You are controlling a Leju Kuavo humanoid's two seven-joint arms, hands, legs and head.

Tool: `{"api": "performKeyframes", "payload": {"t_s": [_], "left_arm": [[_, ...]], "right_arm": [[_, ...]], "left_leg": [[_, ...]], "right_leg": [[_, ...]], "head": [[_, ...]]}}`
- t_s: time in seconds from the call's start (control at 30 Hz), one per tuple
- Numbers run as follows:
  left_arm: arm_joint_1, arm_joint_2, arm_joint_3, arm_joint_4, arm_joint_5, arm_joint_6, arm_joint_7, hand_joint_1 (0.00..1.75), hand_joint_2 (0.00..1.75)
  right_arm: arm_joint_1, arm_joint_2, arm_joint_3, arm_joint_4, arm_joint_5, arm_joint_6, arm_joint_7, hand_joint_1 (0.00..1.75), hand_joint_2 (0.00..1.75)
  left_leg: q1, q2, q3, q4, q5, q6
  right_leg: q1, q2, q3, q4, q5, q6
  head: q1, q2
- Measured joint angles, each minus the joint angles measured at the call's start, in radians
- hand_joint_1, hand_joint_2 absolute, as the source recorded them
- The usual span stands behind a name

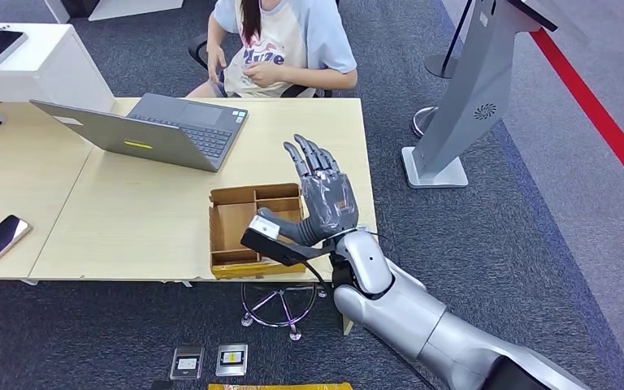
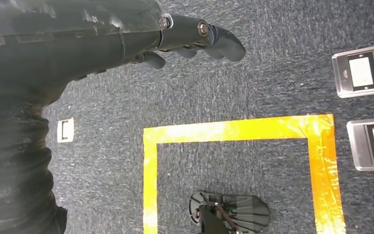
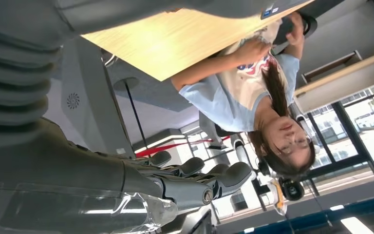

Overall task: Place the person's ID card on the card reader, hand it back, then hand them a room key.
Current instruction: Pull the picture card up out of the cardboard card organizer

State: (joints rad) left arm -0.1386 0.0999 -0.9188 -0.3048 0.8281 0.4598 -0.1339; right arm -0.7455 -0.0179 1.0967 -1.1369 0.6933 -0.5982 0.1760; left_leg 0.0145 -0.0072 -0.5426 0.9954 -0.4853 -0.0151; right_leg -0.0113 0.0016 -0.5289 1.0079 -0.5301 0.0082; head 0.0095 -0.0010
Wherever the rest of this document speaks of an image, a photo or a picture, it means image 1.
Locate white cabinet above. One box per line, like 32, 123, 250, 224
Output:
0, 22, 115, 113

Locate grey kiosk stand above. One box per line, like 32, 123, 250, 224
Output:
401, 0, 587, 190

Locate person's left hand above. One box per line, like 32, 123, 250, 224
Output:
241, 60, 279, 89

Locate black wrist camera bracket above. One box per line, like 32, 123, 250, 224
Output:
240, 228, 340, 268

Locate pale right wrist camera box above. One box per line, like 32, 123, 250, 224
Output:
248, 214, 281, 241

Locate wooden divided organizer box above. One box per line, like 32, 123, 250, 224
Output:
208, 183, 308, 280

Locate black stanchion post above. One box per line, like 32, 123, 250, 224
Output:
423, 0, 475, 80

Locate chrome stool base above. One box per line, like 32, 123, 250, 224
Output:
240, 282, 330, 343

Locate chrome stanchion base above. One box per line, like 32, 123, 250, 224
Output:
411, 106, 440, 139

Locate steel floor socket yellow label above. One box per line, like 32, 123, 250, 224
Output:
215, 343, 249, 378

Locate white furniture panel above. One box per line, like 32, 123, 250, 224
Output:
42, 0, 185, 24

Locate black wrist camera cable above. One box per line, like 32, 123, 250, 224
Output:
303, 261, 328, 287

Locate grey laptop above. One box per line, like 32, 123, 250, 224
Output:
29, 93, 249, 173

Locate steel floor socket white outlet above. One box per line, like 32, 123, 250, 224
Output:
169, 345, 206, 382

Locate person's right hand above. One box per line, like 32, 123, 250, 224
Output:
206, 45, 228, 85

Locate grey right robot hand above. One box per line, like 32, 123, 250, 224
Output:
257, 134, 361, 248

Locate person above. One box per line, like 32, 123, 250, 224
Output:
185, 0, 359, 99

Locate yellow floor tape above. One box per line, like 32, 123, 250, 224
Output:
207, 382, 354, 390

